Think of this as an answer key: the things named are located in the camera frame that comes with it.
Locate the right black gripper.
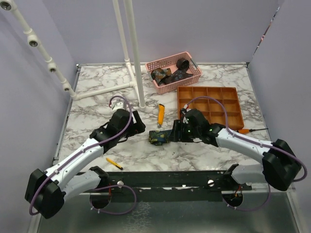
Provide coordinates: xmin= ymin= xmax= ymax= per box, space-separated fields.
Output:
xmin=167 ymin=119 xmax=201 ymax=143

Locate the blue yellow floral tie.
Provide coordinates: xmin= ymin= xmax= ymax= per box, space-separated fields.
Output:
xmin=148 ymin=130 xmax=172 ymax=146

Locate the orange compartment tray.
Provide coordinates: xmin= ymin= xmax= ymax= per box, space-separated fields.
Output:
xmin=177 ymin=86 xmax=244 ymax=130

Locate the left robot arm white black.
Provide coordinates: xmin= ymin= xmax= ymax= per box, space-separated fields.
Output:
xmin=25 ymin=109 xmax=146 ymax=219

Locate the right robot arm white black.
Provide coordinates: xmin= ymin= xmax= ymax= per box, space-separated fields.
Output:
xmin=170 ymin=109 xmax=302 ymax=191

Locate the orange utility knife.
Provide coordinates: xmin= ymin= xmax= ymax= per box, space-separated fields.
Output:
xmin=157 ymin=104 xmax=165 ymax=128

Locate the yellow black pencil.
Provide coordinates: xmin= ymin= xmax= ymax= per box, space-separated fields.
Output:
xmin=106 ymin=158 xmax=123 ymax=170

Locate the dark orange-patterned tie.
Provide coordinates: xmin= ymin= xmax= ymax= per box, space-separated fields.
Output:
xmin=151 ymin=68 xmax=172 ymax=85

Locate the dark blue-patterned tie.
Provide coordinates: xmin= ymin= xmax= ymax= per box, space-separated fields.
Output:
xmin=164 ymin=70 xmax=193 ymax=84

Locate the pink plastic basket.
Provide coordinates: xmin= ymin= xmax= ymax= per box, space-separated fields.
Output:
xmin=145 ymin=51 xmax=202 ymax=95

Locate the rolled brown tie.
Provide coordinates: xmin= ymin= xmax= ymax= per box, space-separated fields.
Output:
xmin=176 ymin=58 xmax=190 ymax=72

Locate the white pvc pipe rack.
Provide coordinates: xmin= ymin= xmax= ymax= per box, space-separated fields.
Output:
xmin=0 ymin=0 xmax=146 ymax=111

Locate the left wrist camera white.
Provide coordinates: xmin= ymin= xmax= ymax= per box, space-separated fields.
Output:
xmin=112 ymin=101 xmax=124 ymax=112

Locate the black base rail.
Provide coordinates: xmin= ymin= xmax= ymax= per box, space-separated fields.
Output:
xmin=80 ymin=169 xmax=253 ymax=202

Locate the orange handled screwdriver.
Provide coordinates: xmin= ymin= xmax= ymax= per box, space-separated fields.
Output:
xmin=236 ymin=128 xmax=267 ymax=134

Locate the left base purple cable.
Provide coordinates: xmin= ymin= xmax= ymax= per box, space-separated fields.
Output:
xmin=88 ymin=184 xmax=137 ymax=216

